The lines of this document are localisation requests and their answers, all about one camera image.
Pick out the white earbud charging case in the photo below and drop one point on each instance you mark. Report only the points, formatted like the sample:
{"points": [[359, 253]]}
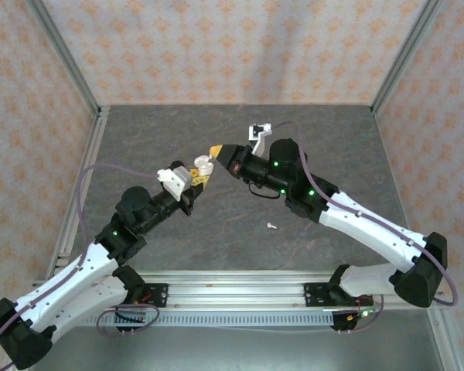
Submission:
{"points": [[205, 166]]}

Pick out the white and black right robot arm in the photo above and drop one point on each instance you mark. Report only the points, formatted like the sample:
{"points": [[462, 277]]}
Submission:
{"points": [[371, 232]]}

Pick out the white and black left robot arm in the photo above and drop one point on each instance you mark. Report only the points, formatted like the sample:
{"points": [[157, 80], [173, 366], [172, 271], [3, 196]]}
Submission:
{"points": [[62, 278]]}

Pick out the grey metal panel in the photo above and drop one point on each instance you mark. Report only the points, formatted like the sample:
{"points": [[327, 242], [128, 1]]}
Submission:
{"points": [[232, 351]]}

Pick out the small lit circuit board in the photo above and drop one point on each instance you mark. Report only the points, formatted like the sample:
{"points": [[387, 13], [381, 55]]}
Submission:
{"points": [[361, 314]]}

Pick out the aluminium side rail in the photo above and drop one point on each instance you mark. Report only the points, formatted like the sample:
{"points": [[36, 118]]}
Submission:
{"points": [[94, 139], [444, 348]]}

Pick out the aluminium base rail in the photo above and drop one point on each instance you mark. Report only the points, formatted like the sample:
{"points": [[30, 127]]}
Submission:
{"points": [[236, 290]]}

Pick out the aluminium frame post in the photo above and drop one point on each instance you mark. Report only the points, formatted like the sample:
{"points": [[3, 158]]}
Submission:
{"points": [[62, 58], [406, 54]]}

